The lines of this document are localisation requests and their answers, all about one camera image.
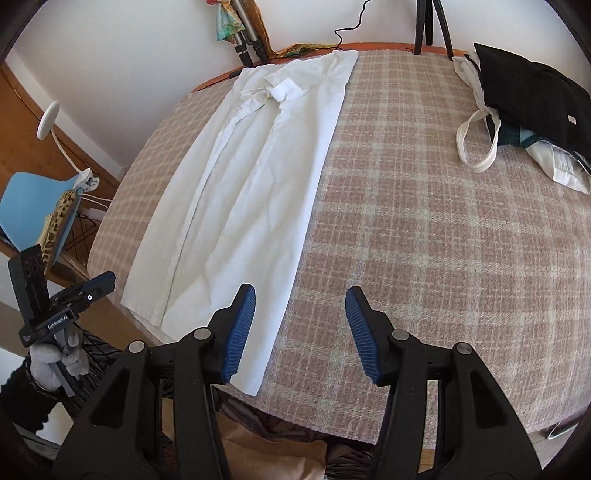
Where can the leopard print cloth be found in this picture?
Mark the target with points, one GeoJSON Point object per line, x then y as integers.
{"type": "Point", "coordinates": [57, 221]}

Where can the orange-brown cloth strip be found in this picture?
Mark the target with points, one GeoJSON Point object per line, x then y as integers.
{"type": "Point", "coordinates": [261, 23]}

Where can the person's left hand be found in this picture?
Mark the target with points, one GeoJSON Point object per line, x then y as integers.
{"type": "Point", "coordinates": [46, 364]}

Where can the white clip lamp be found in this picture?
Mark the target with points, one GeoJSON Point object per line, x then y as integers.
{"type": "Point", "coordinates": [47, 121]}

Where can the colourful scarf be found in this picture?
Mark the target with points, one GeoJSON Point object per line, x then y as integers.
{"type": "Point", "coordinates": [224, 21]}

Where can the white folded garment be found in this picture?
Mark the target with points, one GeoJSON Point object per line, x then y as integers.
{"type": "Point", "coordinates": [563, 170]}

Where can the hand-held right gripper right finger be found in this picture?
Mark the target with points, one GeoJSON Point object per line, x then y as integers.
{"type": "Point", "coordinates": [362, 332]}

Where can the orange bed sheet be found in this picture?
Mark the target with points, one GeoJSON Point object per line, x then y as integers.
{"type": "Point", "coordinates": [217, 79]}

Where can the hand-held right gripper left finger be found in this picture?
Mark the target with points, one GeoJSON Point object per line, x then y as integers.
{"type": "Point", "coordinates": [240, 332]}

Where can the dark green garment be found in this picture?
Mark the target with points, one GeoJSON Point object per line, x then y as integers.
{"type": "Point", "coordinates": [510, 134]}

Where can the tan cloth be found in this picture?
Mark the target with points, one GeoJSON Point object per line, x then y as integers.
{"type": "Point", "coordinates": [272, 452]}

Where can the silver tripod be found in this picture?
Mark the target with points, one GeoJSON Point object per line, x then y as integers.
{"type": "Point", "coordinates": [244, 37]}

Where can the white tote bag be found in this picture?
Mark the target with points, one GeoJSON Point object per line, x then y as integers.
{"type": "Point", "coordinates": [464, 69]}

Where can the person's left forearm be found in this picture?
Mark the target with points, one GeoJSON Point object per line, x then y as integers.
{"type": "Point", "coordinates": [23, 401]}

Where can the yellow patterned cloth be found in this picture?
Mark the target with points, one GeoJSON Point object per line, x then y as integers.
{"type": "Point", "coordinates": [304, 48]}

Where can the pink plaid blanket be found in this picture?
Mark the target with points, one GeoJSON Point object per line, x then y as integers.
{"type": "Point", "coordinates": [415, 230]}

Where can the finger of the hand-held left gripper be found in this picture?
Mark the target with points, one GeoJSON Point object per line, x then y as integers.
{"type": "Point", "coordinates": [99, 282]}

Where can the blue chair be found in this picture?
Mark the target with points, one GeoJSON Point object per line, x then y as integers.
{"type": "Point", "coordinates": [32, 203]}

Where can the black garment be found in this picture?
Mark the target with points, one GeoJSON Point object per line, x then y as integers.
{"type": "Point", "coordinates": [526, 97]}

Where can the black mini tripod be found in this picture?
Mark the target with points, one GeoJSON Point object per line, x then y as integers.
{"type": "Point", "coordinates": [421, 27]}

